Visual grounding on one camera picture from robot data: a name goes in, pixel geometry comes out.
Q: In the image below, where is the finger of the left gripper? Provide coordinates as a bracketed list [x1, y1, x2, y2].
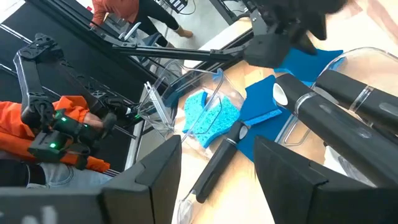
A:
[293, 29, 318, 57]
[307, 14, 328, 41]

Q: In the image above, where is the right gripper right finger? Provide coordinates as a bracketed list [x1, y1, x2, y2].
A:
[254, 136, 398, 224]

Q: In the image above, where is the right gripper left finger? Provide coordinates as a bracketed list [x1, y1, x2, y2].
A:
[0, 134, 183, 224]

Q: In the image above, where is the blue kitchen sponge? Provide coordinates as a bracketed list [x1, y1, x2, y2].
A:
[239, 74, 284, 127]
[191, 95, 241, 149]
[182, 90, 208, 134]

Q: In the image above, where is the clear plastic bin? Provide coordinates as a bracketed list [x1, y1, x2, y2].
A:
[275, 46, 398, 187]
[137, 60, 247, 158]

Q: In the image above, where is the black device with green lights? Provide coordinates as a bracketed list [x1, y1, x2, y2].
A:
[27, 107, 137, 170]

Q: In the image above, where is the person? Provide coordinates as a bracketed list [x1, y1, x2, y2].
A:
[0, 95, 113, 189]
[91, 0, 194, 47]

